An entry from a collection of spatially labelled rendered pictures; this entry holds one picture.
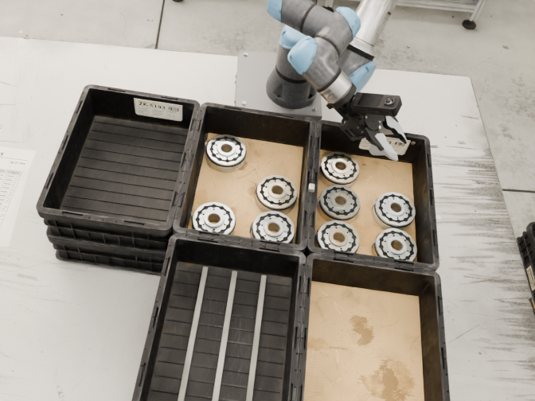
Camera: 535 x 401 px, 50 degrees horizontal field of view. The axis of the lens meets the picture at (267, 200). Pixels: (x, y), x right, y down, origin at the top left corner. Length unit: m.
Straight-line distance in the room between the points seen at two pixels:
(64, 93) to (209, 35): 1.42
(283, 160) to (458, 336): 0.63
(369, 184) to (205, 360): 0.63
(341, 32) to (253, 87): 0.45
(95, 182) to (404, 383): 0.86
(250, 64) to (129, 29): 1.46
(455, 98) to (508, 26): 1.74
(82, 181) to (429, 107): 1.12
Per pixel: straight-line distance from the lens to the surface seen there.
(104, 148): 1.56
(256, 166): 1.52
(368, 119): 1.39
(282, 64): 1.64
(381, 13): 1.57
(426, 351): 1.34
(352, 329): 1.33
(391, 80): 2.04
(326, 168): 1.51
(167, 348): 1.27
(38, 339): 1.46
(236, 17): 3.29
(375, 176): 1.57
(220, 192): 1.46
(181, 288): 1.33
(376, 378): 1.31
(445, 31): 3.55
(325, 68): 1.34
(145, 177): 1.49
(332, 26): 1.38
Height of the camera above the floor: 2.02
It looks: 55 degrees down
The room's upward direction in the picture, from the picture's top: 11 degrees clockwise
